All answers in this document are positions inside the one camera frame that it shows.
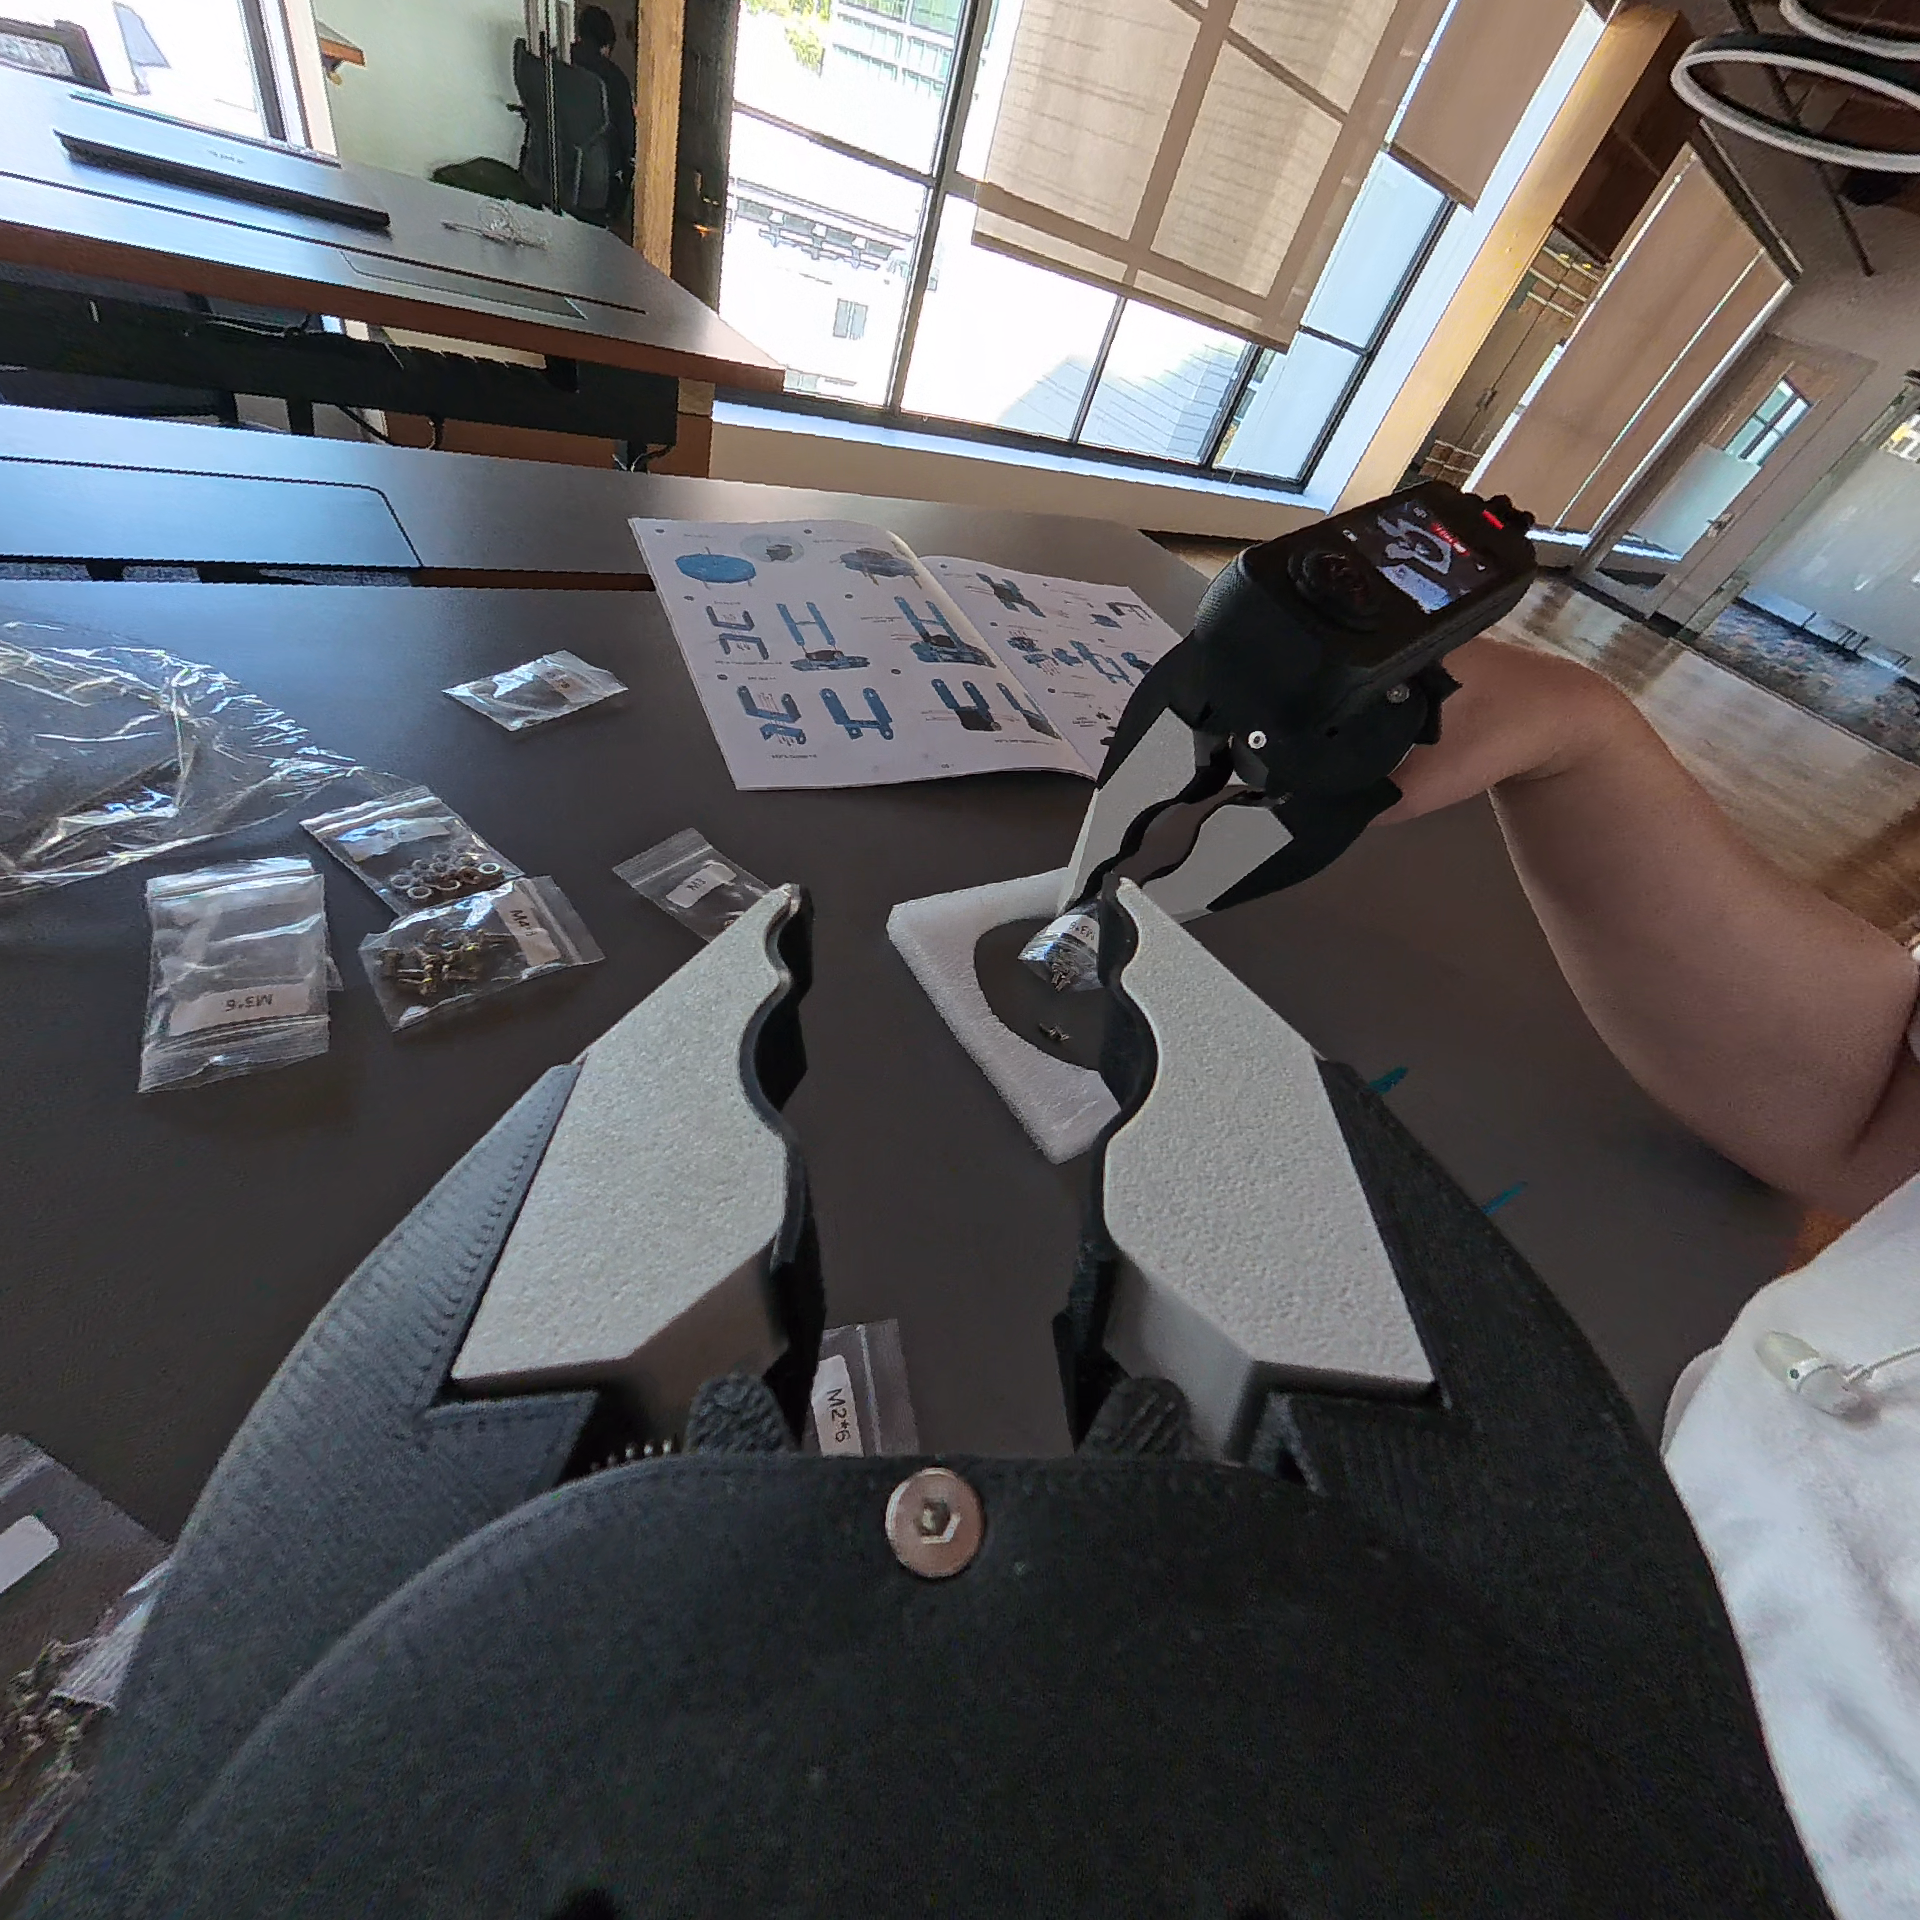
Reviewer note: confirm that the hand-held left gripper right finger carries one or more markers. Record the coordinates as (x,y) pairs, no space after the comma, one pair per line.
(1253,1199)

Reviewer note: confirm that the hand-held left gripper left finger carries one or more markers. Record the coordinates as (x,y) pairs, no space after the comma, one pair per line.
(646,1199)

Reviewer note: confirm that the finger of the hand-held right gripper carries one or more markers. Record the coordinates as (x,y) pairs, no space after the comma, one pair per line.
(1136,796)
(1223,856)

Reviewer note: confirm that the small clear screw bag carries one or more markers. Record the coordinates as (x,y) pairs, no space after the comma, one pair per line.
(1063,948)

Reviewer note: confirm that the white foam square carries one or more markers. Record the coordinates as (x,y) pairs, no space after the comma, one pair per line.
(963,990)

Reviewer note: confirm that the person's right forearm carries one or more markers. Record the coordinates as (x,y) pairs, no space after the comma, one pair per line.
(1697,933)

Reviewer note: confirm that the dark desk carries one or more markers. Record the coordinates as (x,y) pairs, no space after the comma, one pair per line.
(268,1228)

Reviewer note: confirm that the wooden-edged neighbouring desk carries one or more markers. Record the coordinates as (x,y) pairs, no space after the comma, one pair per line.
(453,240)

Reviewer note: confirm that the person's right hand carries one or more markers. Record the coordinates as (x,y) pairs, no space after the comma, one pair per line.
(1477,721)

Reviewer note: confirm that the small clear labelled bag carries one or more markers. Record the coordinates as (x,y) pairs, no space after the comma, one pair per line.
(863,1389)
(691,887)

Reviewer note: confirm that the clear bag of screws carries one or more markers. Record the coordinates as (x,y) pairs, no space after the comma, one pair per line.
(473,960)
(60,1696)

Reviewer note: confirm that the open instruction booklet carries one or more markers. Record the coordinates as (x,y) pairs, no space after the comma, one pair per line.
(841,662)

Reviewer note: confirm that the clear bag of nuts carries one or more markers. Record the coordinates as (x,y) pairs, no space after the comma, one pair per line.
(420,856)

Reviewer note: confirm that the clear labelled hardware bag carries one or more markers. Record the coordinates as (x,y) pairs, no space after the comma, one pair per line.
(234,973)
(60,1517)

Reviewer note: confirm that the large window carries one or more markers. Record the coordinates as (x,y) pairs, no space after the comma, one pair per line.
(963,302)

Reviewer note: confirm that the small clear parts bag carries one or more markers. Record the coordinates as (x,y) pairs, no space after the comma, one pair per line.
(534,691)

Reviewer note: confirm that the beige roller blind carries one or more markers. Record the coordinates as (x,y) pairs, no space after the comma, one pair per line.
(1200,165)

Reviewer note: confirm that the white clip-on microphone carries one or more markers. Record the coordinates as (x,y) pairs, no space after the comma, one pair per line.
(1802,1369)

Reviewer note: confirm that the person's white shirt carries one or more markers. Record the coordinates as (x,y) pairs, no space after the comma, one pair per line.
(1818,1575)

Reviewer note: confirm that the large crumpled plastic bag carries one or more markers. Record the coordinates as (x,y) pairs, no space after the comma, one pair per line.
(135,749)

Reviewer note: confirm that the black office chair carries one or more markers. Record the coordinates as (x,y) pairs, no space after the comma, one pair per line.
(564,136)

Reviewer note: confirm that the black bar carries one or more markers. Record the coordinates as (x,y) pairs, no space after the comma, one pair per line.
(226,182)

